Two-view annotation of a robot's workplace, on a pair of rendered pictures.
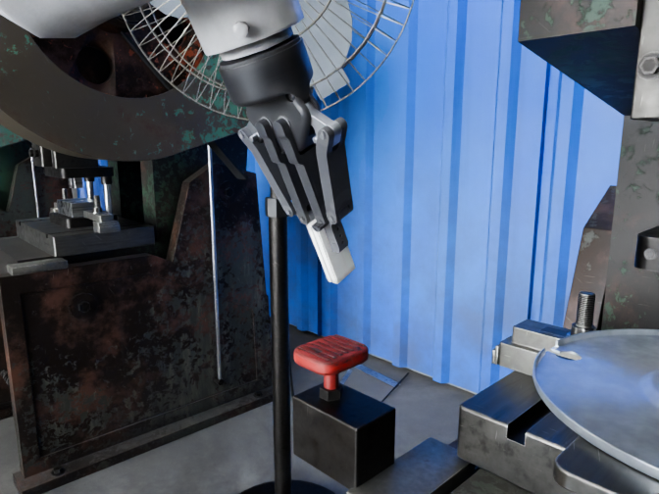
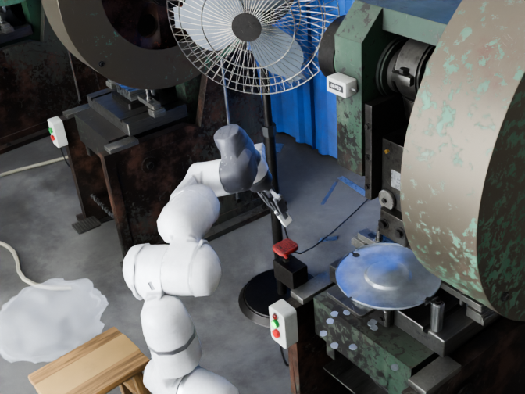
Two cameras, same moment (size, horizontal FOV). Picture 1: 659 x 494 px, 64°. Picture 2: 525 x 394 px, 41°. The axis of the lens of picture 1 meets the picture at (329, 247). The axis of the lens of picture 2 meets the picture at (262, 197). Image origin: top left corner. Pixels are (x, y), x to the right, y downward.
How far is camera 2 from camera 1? 1.62 m
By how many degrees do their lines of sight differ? 23
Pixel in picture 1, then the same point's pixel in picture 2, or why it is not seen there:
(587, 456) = (335, 289)
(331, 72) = (294, 71)
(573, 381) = (348, 266)
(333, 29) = (293, 54)
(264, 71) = (257, 187)
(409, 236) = not seen: hidden behind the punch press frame
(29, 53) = (117, 41)
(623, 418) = (351, 278)
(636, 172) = not seen: hidden behind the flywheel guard
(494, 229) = not seen: hidden behind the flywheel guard
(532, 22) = (341, 161)
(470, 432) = (332, 273)
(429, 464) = (319, 281)
